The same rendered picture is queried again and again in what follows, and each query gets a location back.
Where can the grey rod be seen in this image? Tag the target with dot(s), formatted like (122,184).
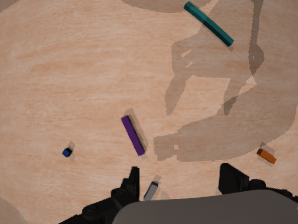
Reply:
(151,191)

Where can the turquoise rod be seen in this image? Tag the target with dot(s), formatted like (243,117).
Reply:
(211,25)

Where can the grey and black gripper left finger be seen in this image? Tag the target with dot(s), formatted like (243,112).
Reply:
(104,211)

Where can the purple rod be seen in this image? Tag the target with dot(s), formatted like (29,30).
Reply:
(132,135)

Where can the orange rod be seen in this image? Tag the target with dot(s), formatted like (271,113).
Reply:
(266,156)

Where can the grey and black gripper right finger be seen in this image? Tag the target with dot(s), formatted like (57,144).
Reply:
(231,180)

